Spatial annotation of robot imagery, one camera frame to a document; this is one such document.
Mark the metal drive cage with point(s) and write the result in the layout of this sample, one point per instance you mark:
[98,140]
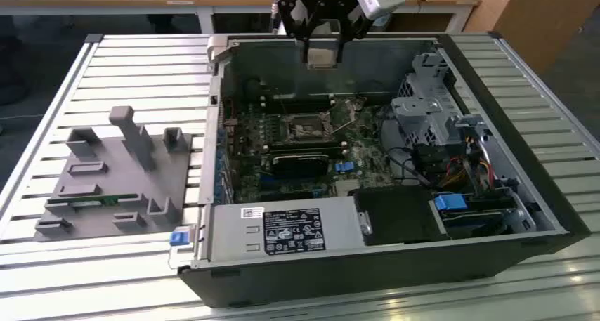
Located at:
[412,106]

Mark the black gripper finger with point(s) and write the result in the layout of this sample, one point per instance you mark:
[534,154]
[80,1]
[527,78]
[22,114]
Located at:
[300,22]
[359,24]

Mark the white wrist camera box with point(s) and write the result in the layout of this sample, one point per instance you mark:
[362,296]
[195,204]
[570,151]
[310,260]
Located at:
[375,1]

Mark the green RAM stick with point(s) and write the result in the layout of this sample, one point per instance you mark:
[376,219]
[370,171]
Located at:
[118,198]

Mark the metal disk bay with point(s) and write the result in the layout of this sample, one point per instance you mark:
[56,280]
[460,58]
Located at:
[520,219]

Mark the blue plastic clip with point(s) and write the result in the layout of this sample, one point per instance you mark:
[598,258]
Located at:
[343,166]

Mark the blue case latch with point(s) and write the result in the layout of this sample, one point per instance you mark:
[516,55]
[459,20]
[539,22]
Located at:
[178,238]

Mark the black graphics card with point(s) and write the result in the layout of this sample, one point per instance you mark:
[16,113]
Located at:
[300,166]

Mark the black plastic cover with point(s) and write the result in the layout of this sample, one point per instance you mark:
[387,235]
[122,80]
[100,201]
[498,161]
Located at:
[399,215]

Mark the silver finned heatsink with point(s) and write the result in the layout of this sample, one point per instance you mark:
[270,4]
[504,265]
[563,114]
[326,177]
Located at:
[348,187]

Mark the black open PC case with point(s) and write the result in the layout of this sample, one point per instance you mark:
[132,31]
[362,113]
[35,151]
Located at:
[328,282]

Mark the green motherboard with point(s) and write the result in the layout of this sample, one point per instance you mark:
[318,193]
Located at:
[370,152]

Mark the blue disk carrier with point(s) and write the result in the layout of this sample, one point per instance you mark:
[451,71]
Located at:
[450,202]

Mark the grey parts rack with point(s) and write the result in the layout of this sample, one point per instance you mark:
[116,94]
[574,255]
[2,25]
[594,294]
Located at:
[118,180]

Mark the silver green CPU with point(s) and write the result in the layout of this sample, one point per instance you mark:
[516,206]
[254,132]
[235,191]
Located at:
[323,59]

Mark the CPU socket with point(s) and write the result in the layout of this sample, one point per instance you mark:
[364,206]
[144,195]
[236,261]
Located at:
[307,128]

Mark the grey power supply unit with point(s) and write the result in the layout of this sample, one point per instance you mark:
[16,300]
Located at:
[234,236]

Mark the wooden cabinet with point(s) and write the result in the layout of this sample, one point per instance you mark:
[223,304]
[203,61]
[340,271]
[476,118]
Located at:
[539,19]

